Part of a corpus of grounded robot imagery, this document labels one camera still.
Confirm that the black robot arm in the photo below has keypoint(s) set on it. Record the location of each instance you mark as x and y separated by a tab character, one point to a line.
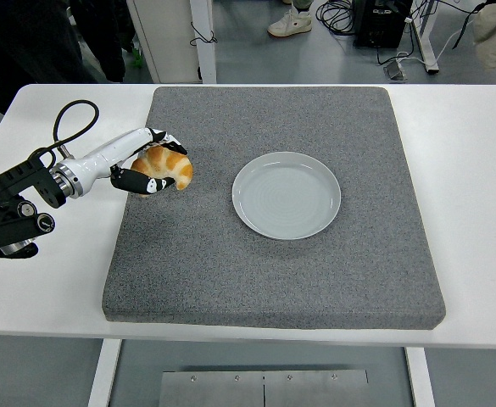
14	182

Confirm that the black computer case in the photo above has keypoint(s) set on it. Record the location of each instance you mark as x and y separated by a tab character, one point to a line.
381	23

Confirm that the grey metal plate with screws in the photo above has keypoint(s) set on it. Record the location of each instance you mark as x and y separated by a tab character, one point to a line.
264	390

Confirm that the golden croissant bread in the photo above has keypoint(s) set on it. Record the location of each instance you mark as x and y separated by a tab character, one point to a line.
171	163

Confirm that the white desk frame leg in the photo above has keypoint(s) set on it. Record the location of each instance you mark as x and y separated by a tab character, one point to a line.
426	38

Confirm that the white square post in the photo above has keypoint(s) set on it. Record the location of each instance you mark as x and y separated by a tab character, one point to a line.
203	25

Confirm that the person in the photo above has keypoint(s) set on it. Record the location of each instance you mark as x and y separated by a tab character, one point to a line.
23	46

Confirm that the small green item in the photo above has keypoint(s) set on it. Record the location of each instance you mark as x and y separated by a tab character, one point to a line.
137	55

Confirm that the grey felt mat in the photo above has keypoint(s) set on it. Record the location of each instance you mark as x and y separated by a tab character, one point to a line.
273	275

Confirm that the white table leg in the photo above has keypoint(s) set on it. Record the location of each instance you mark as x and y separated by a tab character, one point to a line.
103	373
421	377

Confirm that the grey power adapter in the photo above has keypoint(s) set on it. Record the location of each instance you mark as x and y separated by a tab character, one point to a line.
396	70

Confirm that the beige fabric bag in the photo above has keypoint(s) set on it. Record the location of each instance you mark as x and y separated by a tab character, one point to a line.
495	34

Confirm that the person's white shoe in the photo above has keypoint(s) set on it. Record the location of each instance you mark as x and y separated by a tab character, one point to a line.
290	24

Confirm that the white cabinet panel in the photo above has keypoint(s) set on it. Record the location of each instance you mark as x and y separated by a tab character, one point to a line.
167	38

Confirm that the person's leg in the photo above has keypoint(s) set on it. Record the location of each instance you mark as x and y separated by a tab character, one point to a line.
302	4

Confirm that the light grey round plate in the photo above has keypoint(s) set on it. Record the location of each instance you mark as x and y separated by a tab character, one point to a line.
285	199

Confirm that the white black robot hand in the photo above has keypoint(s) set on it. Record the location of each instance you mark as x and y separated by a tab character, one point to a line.
99	159

